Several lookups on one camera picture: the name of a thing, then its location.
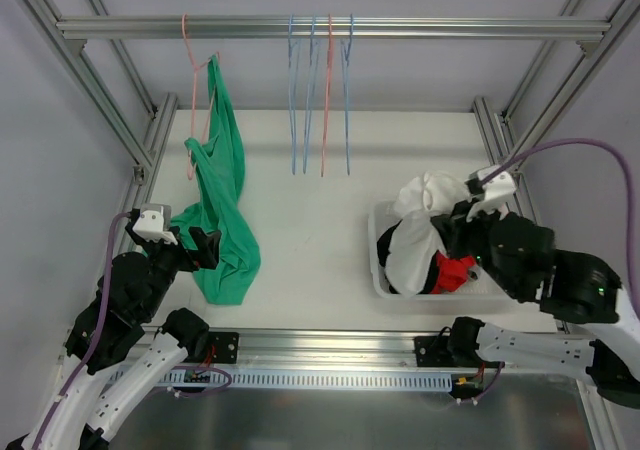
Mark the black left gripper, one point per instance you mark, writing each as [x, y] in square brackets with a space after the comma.
[203, 248]

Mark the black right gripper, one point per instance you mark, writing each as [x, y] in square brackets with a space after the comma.
[451, 227]

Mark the black tank top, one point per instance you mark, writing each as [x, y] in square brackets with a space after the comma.
[406, 252]

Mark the red tank top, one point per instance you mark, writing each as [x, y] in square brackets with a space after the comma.
[451, 273]

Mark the white tank top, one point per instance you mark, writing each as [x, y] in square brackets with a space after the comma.
[427, 196]

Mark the pink hanger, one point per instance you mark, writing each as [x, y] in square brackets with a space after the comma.
[196, 68]
[327, 94]

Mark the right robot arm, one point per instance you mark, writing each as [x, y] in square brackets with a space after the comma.
[577, 288]

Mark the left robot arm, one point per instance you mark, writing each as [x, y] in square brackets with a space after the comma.
[85, 411]

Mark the green tank top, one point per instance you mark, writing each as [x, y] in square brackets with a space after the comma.
[220, 171]

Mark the white plastic basket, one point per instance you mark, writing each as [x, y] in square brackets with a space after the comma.
[380, 218]

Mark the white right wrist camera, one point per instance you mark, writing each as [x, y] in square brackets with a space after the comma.
[490, 197]

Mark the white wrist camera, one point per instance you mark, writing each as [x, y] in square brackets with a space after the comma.
[151, 223]
[490, 197]

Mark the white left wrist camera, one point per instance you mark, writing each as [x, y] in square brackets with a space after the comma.
[151, 223]

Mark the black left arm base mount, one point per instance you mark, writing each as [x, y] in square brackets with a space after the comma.
[222, 347]

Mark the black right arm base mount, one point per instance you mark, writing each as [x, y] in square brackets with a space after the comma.
[432, 352]

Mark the white slotted cable duct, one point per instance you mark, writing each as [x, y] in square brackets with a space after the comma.
[412, 381]

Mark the aluminium frame structure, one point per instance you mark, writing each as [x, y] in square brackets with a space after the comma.
[124, 78]

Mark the aluminium hanging rail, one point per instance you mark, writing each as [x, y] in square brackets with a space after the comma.
[273, 27]

